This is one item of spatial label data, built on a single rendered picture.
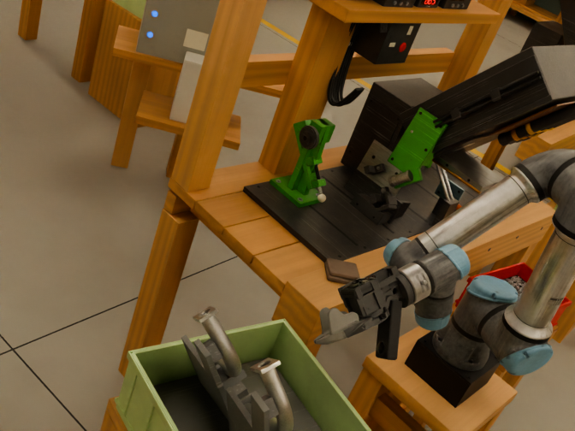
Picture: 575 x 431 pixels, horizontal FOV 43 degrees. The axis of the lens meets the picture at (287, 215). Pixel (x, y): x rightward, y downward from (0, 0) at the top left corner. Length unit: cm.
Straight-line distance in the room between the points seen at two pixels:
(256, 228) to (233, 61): 51
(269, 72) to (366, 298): 116
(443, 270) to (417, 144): 103
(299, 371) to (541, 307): 57
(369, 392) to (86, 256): 171
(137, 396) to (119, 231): 202
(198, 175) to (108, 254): 121
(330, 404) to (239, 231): 69
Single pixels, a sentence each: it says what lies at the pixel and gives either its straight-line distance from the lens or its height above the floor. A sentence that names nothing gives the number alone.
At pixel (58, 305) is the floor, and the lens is 309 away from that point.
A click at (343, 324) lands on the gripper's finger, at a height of 125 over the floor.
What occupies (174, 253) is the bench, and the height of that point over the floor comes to 63.
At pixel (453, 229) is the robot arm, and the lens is 162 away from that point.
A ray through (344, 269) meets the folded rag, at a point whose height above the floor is 93.
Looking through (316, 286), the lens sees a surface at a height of 90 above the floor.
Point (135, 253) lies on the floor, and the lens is 344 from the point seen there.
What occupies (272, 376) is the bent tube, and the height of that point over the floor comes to 117.
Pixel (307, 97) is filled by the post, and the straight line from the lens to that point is 243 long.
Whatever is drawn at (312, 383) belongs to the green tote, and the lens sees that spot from 174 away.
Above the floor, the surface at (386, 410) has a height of 73.
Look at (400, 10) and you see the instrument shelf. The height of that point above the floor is 154.
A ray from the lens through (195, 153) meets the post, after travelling 222.
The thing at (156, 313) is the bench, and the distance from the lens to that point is 260.
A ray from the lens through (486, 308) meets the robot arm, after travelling 185.
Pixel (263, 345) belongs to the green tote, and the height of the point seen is 89.
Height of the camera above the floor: 207
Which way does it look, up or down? 31 degrees down
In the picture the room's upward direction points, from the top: 21 degrees clockwise
